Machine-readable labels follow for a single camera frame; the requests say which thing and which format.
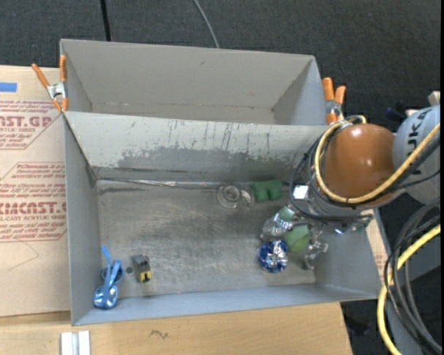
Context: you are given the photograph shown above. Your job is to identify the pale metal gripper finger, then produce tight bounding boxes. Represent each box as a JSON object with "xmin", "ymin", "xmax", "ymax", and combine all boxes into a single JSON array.
[
  {"xmin": 304, "ymin": 231, "xmax": 329, "ymax": 271},
  {"xmin": 260, "ymin": 215, "xmax": 293, "ymax": 268}
]

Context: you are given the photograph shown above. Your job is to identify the blue shiny ball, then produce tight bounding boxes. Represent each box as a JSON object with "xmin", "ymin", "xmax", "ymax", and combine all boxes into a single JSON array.
[{"xmin": 258, "ymin": 239, "xmax": 289, "ymax": 274}]

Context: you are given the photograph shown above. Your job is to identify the green toy block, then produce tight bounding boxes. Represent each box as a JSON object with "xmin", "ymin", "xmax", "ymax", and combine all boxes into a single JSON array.
[{"xmin": 252, "ymin": 179, "xmax": 283, "ymax": 202}]

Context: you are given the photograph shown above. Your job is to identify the clear glass cup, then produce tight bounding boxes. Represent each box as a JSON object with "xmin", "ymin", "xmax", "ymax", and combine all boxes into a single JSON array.
[{"xmin": 217, "ymin": 185, "xmax": 255, "ymax": 209}]

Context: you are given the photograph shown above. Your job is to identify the grey metal bin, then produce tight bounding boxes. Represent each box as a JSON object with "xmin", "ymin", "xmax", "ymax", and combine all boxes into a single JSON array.
[{"xmin": 58, "ymin": 38, "xmax": 384, "ymax": 327}]

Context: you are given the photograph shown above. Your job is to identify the grey and yellow small box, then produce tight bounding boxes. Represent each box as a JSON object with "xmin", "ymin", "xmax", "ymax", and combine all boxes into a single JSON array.
[{"xmin": 131, "ymin": 254, "xmax": 153, "ymax": 284}]

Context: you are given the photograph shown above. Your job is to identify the brown cardboard board red print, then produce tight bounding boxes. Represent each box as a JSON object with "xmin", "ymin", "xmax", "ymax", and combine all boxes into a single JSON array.
[{"xmin": 0, "ymin": 64, "xmax": 72, "ymax": 318}]

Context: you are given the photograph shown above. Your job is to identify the blue plastic ring toy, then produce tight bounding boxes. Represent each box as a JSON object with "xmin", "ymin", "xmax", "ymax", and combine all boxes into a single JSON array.
[{"xmin": 92, "ymin": 245, "xmax": 125, "ymax": 310}]

